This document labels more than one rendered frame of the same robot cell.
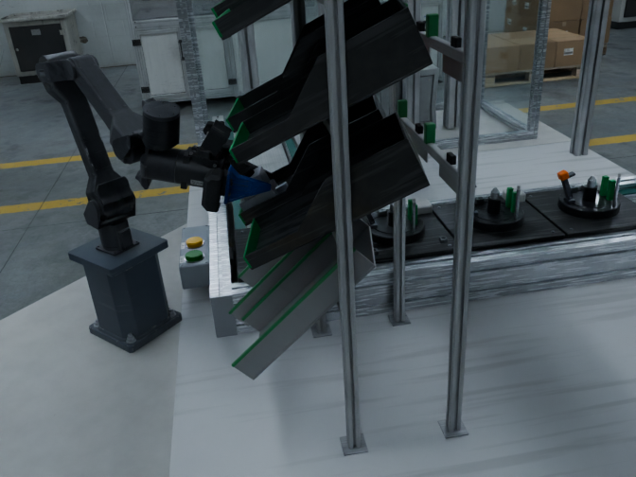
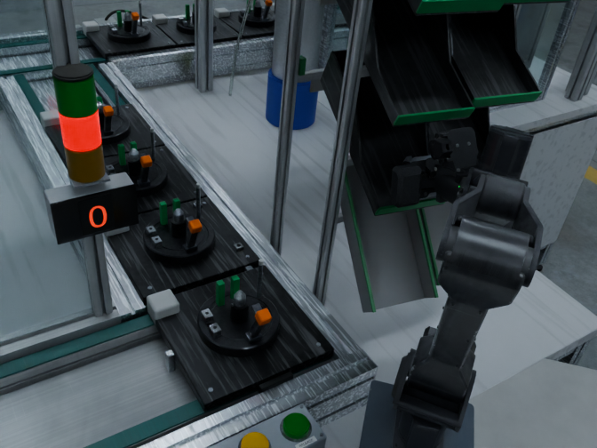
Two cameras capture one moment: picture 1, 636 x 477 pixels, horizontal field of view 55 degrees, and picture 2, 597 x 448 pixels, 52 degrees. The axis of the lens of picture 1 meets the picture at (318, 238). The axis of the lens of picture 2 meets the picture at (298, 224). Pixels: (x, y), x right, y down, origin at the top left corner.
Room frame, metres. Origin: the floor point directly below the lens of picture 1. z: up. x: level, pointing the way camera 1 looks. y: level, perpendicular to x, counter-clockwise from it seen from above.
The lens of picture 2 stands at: (1.53, 0.76, 1.75)
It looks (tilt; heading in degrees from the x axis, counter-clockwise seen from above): 37 degrees down; 242
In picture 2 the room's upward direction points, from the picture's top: 6 degrees clockwise
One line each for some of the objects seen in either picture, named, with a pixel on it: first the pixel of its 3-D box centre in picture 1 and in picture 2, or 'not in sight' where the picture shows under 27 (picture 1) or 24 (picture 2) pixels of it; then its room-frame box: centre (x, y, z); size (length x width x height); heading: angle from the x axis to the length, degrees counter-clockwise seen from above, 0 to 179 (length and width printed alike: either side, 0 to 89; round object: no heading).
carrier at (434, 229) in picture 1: (394, 215); (179, 224); (1.29, -0.18, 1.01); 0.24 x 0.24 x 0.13; 7
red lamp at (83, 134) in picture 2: not in sight; (80, 126); (1.46, -0.02, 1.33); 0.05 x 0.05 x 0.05
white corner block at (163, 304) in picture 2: not in sight; (163, 307); (1.36, -0.01, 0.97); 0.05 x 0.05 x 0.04; 7
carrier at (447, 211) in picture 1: (494, 203); (134, 164); (1.32, -0.42, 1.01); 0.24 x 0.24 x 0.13; 7
